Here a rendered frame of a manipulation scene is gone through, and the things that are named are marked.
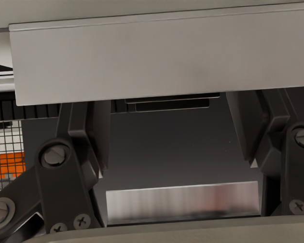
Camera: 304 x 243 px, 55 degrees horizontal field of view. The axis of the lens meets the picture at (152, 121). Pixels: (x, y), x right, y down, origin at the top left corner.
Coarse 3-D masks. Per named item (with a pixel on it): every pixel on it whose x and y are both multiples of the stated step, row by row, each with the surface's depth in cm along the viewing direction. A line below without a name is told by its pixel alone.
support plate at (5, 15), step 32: (0, 0) 6; (32, 0) 6; (64, 0) 6; (96, 0) 7; (128, 0) 7; (160, 0) 7; (192, 0) 7; (224, 0) 7; (256, 0) 7; (288, 0) 7; (0, 32) 9; (0, 64) 14
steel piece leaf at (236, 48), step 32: (32, 32) 8; (64, 32) 8; (96, 32) 8; (128, 32) 8; (160, 32) 8; (192, 32) 8; (224, 32) 8; (256, 32) 8; (288, 32) 8; (32, 64) 8; (64, 64) 8; (96, 64) 8; (128, 64) 8; (160, 64) 8; (192, 64) 8; (224, 64) 8; (256, 64) 8; (288, 64) 8; (32, 96) 8; (64, 96) 8; (96, 96) 8; (128, 96) 8
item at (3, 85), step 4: (0, 80) 42; (4, 80) 42; (8, 80) 42; (12, 80) 42; (0, 84) 42; (4, 84) 42; (8, 84) 42; (12, 84) 42; (0, 88) 46; (4, 88) 47; (8, 88) 47; (12, 88) 48
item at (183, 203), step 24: (120, 192) 19; (144, 192) 19; (168, 192) 19; (192, 192) 19; (216, 192) 19; (240, 192) 19; (120, 216) 19; (144, 216) 19; (168, 216) 19; (192, 216) 19; (216, 216) 19; (240, 216) 19
